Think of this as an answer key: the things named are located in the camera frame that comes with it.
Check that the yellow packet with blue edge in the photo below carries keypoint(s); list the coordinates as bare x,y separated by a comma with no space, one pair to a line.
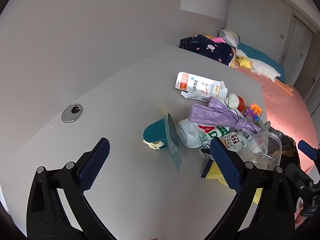
215,173

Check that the teal pillow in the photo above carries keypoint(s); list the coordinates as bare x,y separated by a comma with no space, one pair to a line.
257,55

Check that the white thermometer box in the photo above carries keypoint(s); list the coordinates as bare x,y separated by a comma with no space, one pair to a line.
258,143

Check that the checkered pillow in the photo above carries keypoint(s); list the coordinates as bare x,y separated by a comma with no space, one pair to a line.
228,36

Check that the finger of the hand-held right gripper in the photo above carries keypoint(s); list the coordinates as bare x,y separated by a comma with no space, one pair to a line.
307,150
297,175

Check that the white milk carton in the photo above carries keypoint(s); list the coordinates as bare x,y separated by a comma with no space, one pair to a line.
197,85

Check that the navy printed blanket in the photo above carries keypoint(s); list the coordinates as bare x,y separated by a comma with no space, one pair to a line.
212,50

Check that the colourful puzzle cube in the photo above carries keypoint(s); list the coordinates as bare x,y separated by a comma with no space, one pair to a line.
253,111

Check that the white yogurt bottle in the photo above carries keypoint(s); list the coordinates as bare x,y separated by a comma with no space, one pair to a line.
192,133

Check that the white door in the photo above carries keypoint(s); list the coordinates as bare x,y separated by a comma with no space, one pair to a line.
297,45

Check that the clear plastic cup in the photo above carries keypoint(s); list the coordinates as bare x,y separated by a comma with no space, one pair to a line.
271,140

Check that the flat white paper box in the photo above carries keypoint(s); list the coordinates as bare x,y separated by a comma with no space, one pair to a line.
192,96

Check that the pink cloth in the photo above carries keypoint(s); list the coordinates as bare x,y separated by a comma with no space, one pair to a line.
217,40

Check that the black crate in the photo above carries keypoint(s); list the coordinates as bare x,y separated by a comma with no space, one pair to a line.
185,42

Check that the orange round lid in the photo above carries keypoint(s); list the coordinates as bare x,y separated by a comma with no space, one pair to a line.
242,103

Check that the yellow duck plush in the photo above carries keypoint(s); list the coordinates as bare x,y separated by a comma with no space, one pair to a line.
243,62

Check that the bed with pink sheet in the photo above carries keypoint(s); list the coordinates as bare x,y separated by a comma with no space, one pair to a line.
282,105

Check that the small white plush toy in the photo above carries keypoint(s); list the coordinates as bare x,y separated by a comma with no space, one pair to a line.
232,101

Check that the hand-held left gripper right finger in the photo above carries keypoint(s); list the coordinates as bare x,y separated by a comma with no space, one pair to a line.
225,165

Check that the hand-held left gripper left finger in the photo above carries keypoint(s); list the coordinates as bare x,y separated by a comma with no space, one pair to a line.
95,162

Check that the small grey toy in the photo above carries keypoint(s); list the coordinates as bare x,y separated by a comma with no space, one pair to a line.
264,125

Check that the teal tape dispenser package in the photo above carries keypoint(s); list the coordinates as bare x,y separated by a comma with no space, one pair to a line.
157,133

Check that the silver foil wrapper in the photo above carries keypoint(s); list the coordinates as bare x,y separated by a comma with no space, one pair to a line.
205,151

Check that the small white labelled bottle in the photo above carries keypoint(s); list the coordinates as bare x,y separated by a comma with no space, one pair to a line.
235,140

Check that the white goose plush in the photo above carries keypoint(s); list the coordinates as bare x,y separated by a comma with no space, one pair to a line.
262,68

